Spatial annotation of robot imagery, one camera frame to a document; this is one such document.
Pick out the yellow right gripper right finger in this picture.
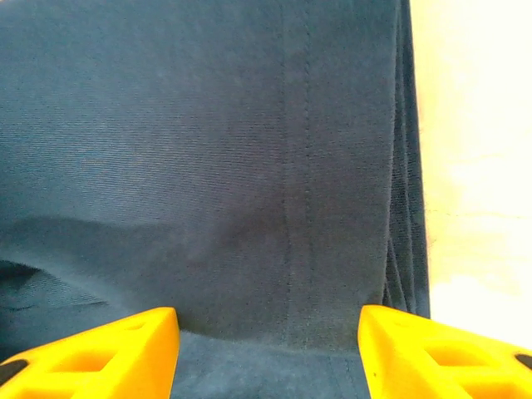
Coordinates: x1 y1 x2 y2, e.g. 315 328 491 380
357 304 532 399

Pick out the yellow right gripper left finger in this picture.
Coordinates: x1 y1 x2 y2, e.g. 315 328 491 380
0 306 180 399

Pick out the navy blue t-shirt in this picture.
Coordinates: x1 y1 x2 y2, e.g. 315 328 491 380
0 0 431 399

